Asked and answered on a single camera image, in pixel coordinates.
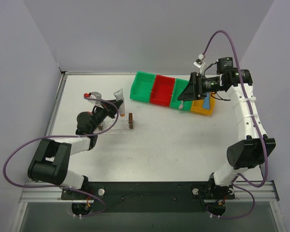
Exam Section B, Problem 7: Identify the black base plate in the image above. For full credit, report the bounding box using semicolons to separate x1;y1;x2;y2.
61;181;235;215

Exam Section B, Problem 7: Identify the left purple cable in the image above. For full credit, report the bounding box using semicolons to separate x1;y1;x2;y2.
2;93;123;217

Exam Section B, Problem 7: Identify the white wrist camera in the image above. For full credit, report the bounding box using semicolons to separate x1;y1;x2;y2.
193;53;205;70
84;92;102;104

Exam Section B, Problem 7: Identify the right wrist motor cylinder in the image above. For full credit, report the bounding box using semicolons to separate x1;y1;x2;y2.
216;57;233;74

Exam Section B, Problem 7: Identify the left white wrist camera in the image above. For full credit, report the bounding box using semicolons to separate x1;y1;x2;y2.
84;92;102;104

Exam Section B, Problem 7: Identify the green bin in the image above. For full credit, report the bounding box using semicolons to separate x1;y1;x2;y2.
130;71;156;103
170;78;192;111

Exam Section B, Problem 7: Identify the far green bin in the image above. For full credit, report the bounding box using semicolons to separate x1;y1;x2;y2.
130;71;156;103

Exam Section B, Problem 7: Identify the red bin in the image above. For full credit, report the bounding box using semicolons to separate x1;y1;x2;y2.
149;75;175;107

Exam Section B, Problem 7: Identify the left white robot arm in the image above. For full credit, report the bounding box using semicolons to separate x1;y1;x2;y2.
27;100;124;199

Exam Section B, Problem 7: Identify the clear rack with brown ends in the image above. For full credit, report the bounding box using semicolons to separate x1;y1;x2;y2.
98;112;134;131

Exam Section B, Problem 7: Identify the blue toothpaste tube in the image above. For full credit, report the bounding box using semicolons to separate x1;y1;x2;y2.
203;93;211;110

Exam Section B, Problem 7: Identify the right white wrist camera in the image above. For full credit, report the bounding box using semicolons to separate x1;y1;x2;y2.
193;53;205;70

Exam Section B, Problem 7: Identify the yellow bin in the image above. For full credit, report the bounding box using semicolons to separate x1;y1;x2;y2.
190;97;215;116

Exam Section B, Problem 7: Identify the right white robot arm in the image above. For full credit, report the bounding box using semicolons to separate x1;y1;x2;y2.
177;68;276;188

